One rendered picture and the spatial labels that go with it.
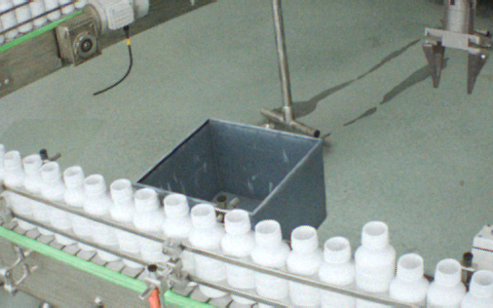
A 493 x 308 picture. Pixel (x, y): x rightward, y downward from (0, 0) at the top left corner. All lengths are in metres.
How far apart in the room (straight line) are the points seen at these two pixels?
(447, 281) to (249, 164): 0.97
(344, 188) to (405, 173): 0.29
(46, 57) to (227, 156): 0.98
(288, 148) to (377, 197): 1.43
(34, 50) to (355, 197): 1.46
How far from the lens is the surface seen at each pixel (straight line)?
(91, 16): 2.67
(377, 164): 3.46
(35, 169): 1.48
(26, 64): 2.69
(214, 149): 1.98
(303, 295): 1.20
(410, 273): 1.08
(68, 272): 1.52
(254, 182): 1.97
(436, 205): 3.20
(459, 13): 1.26
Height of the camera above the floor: 1.87
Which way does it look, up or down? 31 degrees down
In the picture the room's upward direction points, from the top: 8 degrees counter-clockwise
